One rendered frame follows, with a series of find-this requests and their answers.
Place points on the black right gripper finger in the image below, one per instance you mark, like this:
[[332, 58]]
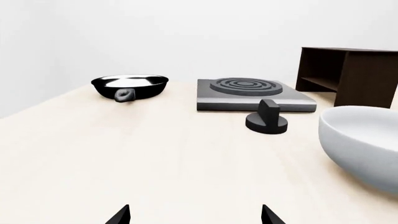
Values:
[[122, 216]]

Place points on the grey electric stove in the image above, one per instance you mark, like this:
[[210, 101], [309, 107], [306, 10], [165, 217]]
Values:
[[245, 93]]

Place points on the black stove knob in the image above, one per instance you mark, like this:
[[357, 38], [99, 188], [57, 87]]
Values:
[[267, 119]]

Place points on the black frying pan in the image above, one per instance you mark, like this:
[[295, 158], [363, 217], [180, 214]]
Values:
[[130, 85]]

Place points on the white bowl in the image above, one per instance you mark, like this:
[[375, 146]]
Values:
[[360, 144]]

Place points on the dark brown wooden shelf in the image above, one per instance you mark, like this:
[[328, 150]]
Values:
[[351, 74]]

